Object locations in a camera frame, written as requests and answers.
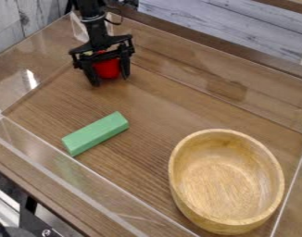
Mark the clear acrylic tray wall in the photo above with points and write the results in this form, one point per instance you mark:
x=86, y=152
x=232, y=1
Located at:
x=92, y=203

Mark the red toy strawberry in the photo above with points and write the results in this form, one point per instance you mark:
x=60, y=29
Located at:
x=108, y=68

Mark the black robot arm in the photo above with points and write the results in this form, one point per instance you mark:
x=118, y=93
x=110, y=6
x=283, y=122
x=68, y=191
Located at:
x=94, y=17

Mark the clear acrylic corner bracket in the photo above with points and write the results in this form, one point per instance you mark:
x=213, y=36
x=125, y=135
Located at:
x=81, y=30

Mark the black metal table frame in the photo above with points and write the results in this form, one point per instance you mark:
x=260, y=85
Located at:
x=32, y=223

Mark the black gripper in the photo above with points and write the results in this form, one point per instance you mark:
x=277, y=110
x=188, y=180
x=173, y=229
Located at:
x=100, y=49

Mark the wooden bowl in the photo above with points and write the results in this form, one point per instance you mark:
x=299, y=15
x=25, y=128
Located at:
x=227, y=181

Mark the green rectangular block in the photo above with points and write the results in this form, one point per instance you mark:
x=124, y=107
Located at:
x=96, y=133

